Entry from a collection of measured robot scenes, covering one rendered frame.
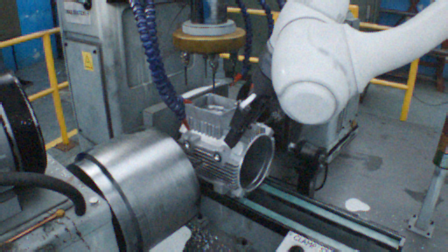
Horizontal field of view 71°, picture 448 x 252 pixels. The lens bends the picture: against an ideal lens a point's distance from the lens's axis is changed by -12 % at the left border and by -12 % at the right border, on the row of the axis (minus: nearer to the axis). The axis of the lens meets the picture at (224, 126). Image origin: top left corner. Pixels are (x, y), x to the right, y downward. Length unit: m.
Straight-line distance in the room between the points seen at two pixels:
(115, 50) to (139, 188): 0.41
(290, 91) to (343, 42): 0.10
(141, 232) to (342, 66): 0.45
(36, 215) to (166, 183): 0.26
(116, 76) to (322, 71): 0.62
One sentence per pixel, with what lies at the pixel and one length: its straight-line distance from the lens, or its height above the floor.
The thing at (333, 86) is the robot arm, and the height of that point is 1.36.
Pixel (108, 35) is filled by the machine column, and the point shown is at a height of 1.33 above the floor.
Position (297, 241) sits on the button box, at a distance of 0.62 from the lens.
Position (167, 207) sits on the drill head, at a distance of 0.69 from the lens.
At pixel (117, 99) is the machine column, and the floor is 1.16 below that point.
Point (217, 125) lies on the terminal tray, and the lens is 0.87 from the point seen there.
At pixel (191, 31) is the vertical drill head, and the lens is 0.83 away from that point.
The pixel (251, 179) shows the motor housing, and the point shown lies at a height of 0.94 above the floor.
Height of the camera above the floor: 1.50
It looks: 26 degrees down
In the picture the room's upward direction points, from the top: straight up
